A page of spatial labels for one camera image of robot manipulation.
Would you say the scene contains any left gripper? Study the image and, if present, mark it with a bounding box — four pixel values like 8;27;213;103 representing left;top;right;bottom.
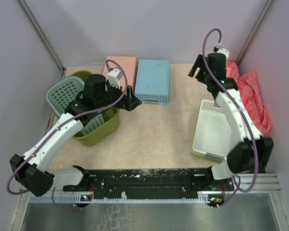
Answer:
96;79;142;112

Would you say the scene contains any blue perforated tray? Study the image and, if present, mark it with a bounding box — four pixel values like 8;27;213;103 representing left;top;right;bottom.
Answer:
134;59;170;105

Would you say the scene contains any pink perforated tray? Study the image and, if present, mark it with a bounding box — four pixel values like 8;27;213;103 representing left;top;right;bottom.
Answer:
102;56;138;90

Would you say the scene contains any white perforated tray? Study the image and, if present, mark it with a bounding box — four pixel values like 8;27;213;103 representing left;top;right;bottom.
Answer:
192;100;233;157

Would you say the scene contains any light green perforated tray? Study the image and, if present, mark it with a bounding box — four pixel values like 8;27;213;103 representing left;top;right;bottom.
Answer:
191;150;226;162

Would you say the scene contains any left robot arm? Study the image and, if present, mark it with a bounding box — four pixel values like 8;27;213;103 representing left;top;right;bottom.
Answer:
10;74;142;197

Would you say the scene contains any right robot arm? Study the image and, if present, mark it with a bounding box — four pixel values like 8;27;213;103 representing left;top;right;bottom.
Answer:
188;52;274;191

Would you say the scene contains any olive green plastic tub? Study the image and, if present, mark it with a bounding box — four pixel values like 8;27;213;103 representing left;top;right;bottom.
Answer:
62;70;121;147

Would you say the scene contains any red plastic bag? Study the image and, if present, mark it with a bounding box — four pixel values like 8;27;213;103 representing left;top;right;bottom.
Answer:
226;61;273;135

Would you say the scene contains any teal perforated basket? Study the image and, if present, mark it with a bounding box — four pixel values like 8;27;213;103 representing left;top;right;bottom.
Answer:
45;76;107;137

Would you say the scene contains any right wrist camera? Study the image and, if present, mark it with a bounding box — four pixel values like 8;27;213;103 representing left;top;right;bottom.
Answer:
213;42;230;60

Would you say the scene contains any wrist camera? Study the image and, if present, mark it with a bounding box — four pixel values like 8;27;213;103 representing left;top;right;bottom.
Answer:
213;42;230;60
107;68;123;89

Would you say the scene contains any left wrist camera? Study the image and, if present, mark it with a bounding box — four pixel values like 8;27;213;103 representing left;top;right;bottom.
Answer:
107;68;123;89

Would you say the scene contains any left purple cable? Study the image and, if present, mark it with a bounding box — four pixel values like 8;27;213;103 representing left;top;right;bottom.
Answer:
6;60;128;211

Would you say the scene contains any grey slotted cable duct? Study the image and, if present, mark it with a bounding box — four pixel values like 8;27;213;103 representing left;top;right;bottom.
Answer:
28;193;227;204

